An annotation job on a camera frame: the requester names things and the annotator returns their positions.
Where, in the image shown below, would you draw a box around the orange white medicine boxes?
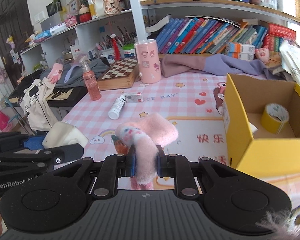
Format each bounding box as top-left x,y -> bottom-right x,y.
225,42 -> 255,61

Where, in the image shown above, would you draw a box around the pink spray bottle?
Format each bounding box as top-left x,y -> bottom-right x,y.
79,55 -> 102,101

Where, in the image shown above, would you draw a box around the small white pink box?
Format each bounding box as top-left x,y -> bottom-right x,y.
125,92 -> 143,103

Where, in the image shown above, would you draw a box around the white cream tube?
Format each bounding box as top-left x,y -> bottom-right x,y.
108,93 -> 126,120

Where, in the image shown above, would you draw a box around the purple pink cloth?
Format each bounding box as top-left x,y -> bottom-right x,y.
161,54 -> 279,80

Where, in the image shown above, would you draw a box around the red tassel ornament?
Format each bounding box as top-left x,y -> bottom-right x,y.
110,34 -> 121,61

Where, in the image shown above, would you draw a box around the stack of papers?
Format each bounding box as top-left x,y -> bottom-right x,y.
268,40 -> 300,85

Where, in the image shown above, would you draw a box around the cream tote bag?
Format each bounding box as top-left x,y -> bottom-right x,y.
20,77 -> 58,132

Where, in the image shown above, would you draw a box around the pink pig plush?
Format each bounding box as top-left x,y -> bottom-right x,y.
255,46 -> 270,64

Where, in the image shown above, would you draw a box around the pink cylindrical humidifier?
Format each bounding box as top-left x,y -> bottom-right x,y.
134,39 -> 161,84

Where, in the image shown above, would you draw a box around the row of books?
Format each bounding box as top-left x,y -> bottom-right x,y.
155,17 -> 296,55

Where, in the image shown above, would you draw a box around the pink checkered tablecloth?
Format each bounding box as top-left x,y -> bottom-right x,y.
59,71 -> 300,203

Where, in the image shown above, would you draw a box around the yellow tape roll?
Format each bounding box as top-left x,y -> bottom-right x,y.
261,103 -> 289,134

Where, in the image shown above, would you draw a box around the pink plush glove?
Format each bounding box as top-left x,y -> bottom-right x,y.
111,113 -> 179,190

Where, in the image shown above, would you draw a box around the yellow cardboard box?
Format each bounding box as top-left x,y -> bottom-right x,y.
223,74 -> 300,178

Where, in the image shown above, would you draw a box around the grey folded clothing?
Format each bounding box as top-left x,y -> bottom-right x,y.
40,58 -> 110,89

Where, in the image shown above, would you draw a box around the pink knit glove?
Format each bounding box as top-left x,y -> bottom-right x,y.
47,63 -> 63,84

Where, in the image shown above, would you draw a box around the wooden chess box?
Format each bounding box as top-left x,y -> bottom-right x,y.
97,57 -> 138,91

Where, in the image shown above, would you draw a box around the white shelf unit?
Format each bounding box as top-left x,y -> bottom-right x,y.
20,0 -> 300,74

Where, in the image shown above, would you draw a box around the white green pen jar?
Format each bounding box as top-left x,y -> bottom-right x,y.
122,43 -> 135,58

